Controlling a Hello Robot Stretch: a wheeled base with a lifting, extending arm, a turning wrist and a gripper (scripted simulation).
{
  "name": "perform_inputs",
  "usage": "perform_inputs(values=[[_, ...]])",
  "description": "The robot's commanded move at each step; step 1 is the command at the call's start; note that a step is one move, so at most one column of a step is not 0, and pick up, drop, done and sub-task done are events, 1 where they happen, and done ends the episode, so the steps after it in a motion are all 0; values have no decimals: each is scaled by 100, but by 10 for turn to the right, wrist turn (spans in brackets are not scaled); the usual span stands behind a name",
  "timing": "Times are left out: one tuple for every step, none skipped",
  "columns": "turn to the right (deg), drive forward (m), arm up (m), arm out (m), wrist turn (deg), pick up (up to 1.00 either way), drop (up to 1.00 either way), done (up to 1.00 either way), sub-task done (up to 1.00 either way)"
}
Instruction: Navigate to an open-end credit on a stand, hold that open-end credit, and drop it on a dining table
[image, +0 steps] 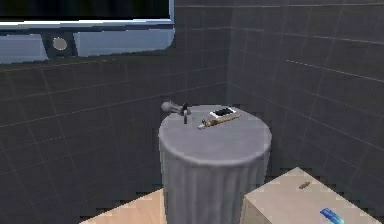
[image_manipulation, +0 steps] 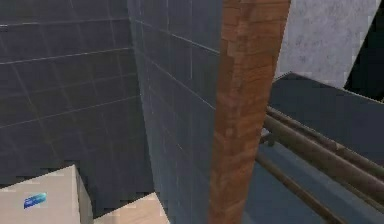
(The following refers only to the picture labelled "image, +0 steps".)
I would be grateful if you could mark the grey round stand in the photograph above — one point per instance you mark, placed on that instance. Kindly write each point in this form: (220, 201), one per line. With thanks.
(213, 166)

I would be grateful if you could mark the blue credit card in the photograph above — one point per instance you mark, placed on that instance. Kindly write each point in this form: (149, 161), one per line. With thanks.
(331, 216)

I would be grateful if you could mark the grey dumbbell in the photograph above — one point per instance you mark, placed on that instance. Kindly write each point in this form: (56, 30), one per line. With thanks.
(173, 108)

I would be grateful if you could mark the white mobile phone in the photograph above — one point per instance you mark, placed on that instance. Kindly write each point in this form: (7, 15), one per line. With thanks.
(222, 112)

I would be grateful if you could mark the small brown key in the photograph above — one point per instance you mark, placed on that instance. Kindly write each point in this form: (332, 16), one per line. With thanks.
(304, 185)

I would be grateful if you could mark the white framed window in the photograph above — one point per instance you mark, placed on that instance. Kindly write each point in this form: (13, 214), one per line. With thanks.
(86, 30)

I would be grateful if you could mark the beige square table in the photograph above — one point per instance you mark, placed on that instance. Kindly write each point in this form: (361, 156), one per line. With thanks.
(293, 203)

